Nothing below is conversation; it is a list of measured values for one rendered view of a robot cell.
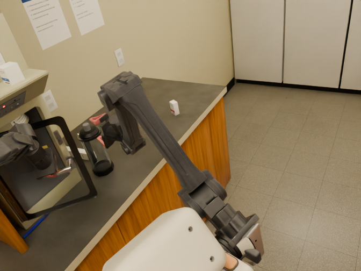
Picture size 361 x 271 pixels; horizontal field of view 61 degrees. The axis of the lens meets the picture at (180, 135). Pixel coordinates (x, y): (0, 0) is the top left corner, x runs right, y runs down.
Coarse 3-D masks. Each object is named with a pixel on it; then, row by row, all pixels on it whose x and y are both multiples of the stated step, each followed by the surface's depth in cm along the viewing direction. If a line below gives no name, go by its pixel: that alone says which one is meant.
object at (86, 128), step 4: (84, 124) 133; (88, 124) 133; (84, 128) 133; (88, 128) 133; (92, 128) 135; (96, 128) 135; (80, 132) 134; (84, 132) 133; (88, 132) 133; (92, 132) 133; (96, 132) 134; (80, 136) 133; (84, 136) 132; (88, 136) 132
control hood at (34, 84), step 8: (24, 72) 110; (32, 72) 109; (40, 72) 107; (48, 72) 108; (24, 80) 103; (32, 80) 103; (40, 80) 107; (0, 88) 101; (8, 88) 100; (16, 88) 99; (24, 88) 102; (32, 88) 107; (40, 88) 112; (0, 96) 95; (8, 96) 98; (32, 96) 112; (0, 104) 97
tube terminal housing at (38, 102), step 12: (0, 24) 102; (0, 36) 103; (12, 36) 106; (0, 48) 103; (12, 48) 107; (12, 60) 108; (24, 60) 111; (24, 108) 115; (0, 120) 108; (0, 192) 112; (0, 204) 122; (12, 216) 123; (24, 228) 124
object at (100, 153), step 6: (78, 132) 137; (78, 138) 133; (84, 138) 132; (90, 138) 132; (96, 138) 134; (84, 144) 135; (90, 144) 134; (96, 144) 135; (90, 150) 136; (96, 150) 137; (102, 150) 139; (90, 156) 138; (96, 156) 138; (102, 156) 140; (108, 156) 144; (90, 162) 142; (96, 162) 140; (102, 162) 141; (108, 162) 144; (96, 168) 142; (102, 168) 142
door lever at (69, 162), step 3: (69, 159) 113; (66, 162) 113; (69, 162) 113; (72, 162) 114; (69, 165) 111; (63, 168) 110; (66, 168) 110; (69, 168) 110; (72, 168) 111; (60, 171) 109; (63, 171) 109; (66, 171) 110; (69, 171) 110; (57, 174) 109; (48, 177) 109
